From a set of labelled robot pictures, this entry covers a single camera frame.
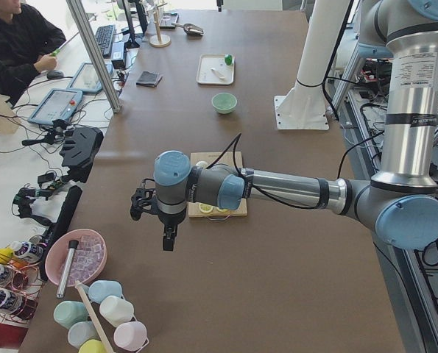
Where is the wooden mug tree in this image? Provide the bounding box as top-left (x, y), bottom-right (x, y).
top-left (147, 1), bottom-right (171, 48)

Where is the light blue cup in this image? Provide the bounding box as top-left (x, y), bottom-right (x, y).
top-left (88, 279), bottom-right (123, 304)

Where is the white ceramic spoon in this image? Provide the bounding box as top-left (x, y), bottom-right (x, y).
top-left (211, 68), bottom-right (226, 80)

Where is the mint green cup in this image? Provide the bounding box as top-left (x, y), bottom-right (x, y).
top-left (53, 301), bottom-right (88, 329)

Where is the grey blue cup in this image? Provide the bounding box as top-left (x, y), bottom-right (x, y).
top-left (67, 321), bottom-right (99, 349)

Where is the bamboo cutting board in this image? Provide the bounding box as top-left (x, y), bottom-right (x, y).
top-left (188, 151), bottom-right (248, 220)

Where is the black metal muddler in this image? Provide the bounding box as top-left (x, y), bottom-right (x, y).
top-left (56, 240), bottom-right (79, 299)

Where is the metal scoop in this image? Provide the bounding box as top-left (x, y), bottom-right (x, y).
top-left (172, 22), bottom-right (204, 36)

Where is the person in black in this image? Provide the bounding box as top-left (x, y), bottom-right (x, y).
top-left (0, 1), bottom-right (66, 104)

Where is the light green bowl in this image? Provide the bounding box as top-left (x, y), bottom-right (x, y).
top-left (211, 93), bottom-right (238, 115)

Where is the black monitor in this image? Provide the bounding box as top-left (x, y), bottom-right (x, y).
top-left (122, 0), bottom-right (148, 49)

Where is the black keyboard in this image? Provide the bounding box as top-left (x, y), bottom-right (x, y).
top-left (94, 25), bottom-right (116, 57)

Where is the white cup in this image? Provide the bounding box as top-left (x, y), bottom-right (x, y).
top-left (99, 296), bottom-right (134, 327)

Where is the grey folded cloth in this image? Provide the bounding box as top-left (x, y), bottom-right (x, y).
top-left (135, 71), bottom-right (163, 88)

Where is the aluminium frame post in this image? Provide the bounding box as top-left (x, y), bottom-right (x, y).
top-left (66, 0), bottom-right (121, 113)

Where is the black gripper stand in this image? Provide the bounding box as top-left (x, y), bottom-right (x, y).
top-left (60, 126), bottom-right (104, 183)

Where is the yellow cup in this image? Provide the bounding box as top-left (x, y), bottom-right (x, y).
top-left (78, 339), bottom-right (106, 353)

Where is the pink bowl with ice cubes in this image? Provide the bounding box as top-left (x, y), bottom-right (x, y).
top-left (45, 229), bottom-right (107, 287)

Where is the pink cup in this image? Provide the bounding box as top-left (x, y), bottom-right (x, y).
top-left (113, 321), bottom-right (148, 351)

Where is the wooden cup rack pole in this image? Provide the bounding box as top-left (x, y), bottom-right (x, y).
top-left (75, 281), bottom-right (115, 353)

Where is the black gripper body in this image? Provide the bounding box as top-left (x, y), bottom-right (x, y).
top-left (130, 178), bottom-right (186, 235)

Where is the cream rabbit tray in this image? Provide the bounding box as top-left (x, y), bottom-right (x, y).
top-left (196, 54), bottom-right (235, 85)

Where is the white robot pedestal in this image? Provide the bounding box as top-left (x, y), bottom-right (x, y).
top-left (274, 0), bottom-right (353, 130)

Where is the teach pendant tablet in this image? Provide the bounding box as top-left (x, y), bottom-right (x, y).
top-left (67, 63), bottom-right (102, 95)
top-left (27, 88), bottom-right (83, 126)

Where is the lemon slice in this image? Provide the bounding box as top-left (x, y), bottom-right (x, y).
top-left (198, 203), bottom-right (214, 215)
top-left (214, 207), bottom-right (231, 215)

